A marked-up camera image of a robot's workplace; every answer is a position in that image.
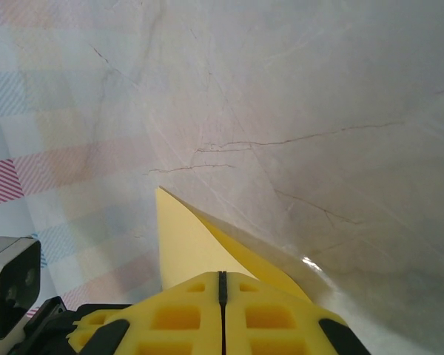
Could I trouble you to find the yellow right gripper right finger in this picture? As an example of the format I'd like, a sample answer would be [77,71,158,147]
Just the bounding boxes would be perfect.
[223,271,367,355]

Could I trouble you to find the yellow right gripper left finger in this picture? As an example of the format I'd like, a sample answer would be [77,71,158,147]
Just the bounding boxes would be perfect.
[68,271,224,355]

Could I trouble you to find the yellow square paper sheet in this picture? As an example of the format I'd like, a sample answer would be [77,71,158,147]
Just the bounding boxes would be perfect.
[155,186,314,305]

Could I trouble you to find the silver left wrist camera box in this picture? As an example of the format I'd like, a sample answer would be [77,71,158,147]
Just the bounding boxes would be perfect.
[0,236,42,342]

